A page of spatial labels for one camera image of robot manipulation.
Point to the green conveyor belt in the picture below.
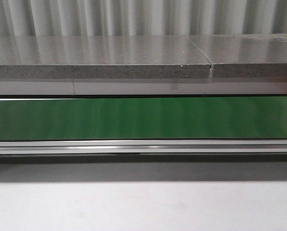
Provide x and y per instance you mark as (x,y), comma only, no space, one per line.
(144,118)

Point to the grey stone slab right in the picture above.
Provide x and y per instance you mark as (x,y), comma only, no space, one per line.
(245,56)

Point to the aluminium conveyor side rail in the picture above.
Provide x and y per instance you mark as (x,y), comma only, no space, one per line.
(145,147)

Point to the white pleated curtain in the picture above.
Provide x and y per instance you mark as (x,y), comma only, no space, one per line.
(141,17)

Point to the grey stone counter slab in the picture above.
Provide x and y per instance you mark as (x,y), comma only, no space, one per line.
(101,57)

